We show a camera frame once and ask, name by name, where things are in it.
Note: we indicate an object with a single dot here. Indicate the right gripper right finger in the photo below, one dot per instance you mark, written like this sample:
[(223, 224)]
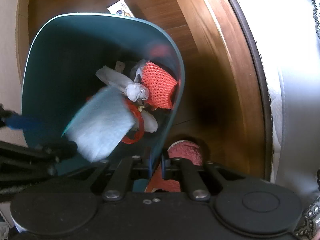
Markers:
[(170, 167)]

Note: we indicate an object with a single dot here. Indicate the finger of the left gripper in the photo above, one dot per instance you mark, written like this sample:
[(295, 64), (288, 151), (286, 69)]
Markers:
[(23, 122)]

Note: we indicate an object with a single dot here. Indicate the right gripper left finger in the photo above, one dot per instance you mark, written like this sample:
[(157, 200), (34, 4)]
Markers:
[(147, 160)]

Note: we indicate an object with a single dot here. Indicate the grey paper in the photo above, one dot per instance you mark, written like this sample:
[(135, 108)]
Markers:
[(150, 123)]

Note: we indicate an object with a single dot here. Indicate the red plastic bag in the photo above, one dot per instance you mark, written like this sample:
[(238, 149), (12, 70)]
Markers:
[(140, 130)]

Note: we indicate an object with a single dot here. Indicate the white paper sheet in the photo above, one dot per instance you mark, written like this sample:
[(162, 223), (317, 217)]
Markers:
[(100, 125)]

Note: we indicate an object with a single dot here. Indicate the knotted white plastic bag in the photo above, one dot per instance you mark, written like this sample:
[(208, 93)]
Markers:
[(133, 90)]

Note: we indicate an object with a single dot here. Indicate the red foam fruit net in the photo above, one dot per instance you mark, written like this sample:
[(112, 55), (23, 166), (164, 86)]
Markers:
[(161, 85)]

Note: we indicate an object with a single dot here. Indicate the red slipper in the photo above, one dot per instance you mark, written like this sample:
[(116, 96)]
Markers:
[(183, 149)]

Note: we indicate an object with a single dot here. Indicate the small printed card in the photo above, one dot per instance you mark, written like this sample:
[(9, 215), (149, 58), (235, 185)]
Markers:
[(120, 8)]

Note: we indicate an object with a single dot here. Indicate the white lace bed sheet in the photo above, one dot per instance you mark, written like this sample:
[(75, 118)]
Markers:
[(284, 37)]

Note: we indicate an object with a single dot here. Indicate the wooden bed frame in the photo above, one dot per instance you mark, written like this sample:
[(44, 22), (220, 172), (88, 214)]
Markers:
[(222, 82)]

